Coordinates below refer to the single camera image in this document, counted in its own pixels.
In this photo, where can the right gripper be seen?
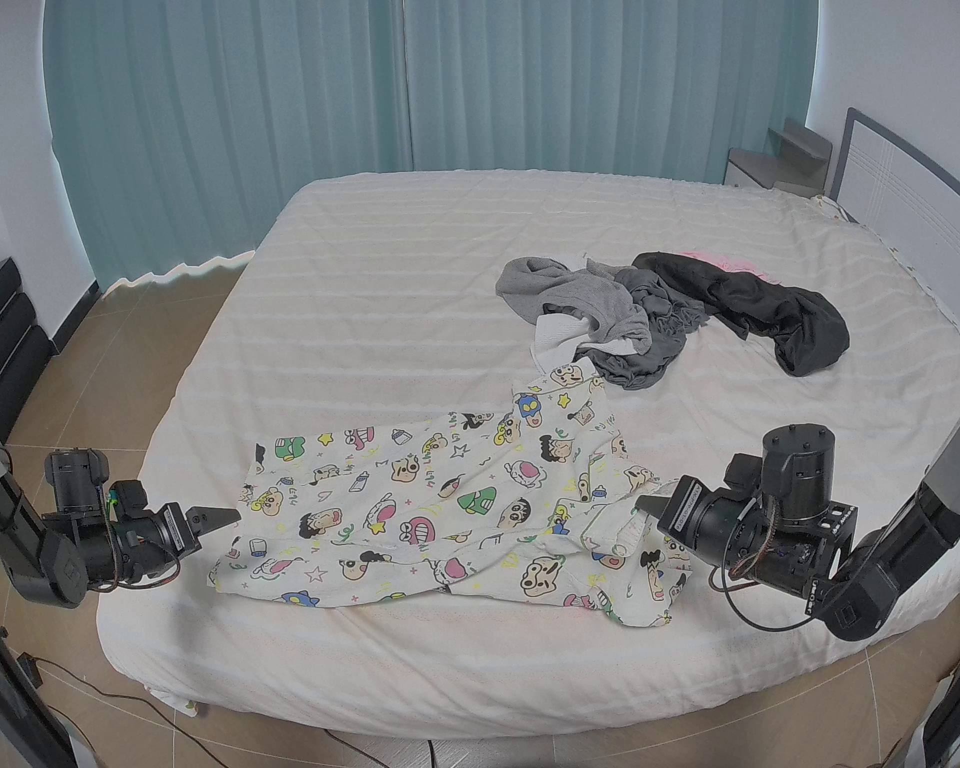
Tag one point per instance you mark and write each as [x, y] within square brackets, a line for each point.
[705, 517]

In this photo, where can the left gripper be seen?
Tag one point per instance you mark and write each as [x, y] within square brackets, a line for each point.
[161, 536]

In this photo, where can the white printed pyjama top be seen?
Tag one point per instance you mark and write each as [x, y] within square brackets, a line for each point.
[450, 510]

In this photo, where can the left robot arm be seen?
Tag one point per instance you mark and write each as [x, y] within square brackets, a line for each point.
[45, 555]

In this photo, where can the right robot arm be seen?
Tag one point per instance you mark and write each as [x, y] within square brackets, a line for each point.
[862, 592]

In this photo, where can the dark grey garment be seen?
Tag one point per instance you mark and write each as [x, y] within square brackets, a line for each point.
[652, 352]

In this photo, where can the white garment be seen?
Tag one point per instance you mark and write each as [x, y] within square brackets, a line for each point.
[559, 330]

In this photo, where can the light grey knit garment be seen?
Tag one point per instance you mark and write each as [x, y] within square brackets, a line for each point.
[577, 296]

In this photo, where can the black garment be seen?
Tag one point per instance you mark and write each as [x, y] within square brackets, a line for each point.
[780, 315]

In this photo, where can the black power adapter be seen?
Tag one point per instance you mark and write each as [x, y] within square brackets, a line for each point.
[30, 669]

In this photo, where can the black padded bench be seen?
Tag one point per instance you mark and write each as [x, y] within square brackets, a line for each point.
[19, 352]

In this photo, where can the pink garment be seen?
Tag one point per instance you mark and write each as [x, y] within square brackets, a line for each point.
[731, 261]

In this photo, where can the bed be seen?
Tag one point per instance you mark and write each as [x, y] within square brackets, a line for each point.
[390, 285]

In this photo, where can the grey bedside table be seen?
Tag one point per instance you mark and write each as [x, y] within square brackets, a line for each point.
[780, 161]

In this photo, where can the blue-green curtain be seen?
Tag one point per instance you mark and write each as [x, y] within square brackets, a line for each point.
[600, 82]
[225, 135]

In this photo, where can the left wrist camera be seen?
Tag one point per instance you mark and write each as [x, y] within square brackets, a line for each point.
[127, 499]

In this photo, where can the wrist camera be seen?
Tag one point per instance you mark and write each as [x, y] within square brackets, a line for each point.
[127, 499]
[742, 472]

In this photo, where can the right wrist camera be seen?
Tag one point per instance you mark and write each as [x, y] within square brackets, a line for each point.
[742, 472]

